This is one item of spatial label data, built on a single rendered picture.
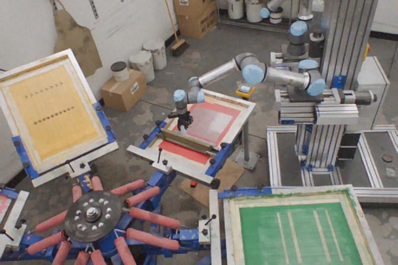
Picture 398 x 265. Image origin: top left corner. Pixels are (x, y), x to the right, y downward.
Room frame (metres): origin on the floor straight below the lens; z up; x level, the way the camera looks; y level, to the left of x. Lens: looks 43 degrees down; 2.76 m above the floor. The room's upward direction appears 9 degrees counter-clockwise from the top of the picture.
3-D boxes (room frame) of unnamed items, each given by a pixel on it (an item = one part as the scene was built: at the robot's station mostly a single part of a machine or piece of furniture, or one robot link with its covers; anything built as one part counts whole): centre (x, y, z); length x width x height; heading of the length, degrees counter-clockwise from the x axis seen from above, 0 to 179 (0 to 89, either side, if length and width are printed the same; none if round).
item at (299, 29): (2.22, -0.86, 1.42); 0.13 x 0.12 x 0.14; 143
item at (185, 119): (1.63, 0.09, 1.26); 0.09 x 0.08 x 0.12; 54
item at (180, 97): (1.63, 0.09, 1.42); 0.09 x 0.08 x 0.11; 88
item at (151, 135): (1.78, 0.36, 0.97); 0.30 x 0.05 x 0.07; 144
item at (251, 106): (1.81, -0.01, 0.97); 0.79 x 0.58 x 0.04; 144
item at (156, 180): (1.36, 0.32, 1.02); 0.17 x 0.06 x 0.05; 144
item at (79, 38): (3.40, 1.25, 1.06); 0.53 x 0.07 x 1.05; 144
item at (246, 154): (2.20, -0.44, 0.48); 0.22 x 0.22 x 0.96; 54
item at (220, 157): (1.45, -0.09, 0.98); 0.30 x 0.05 x 0.07; 144
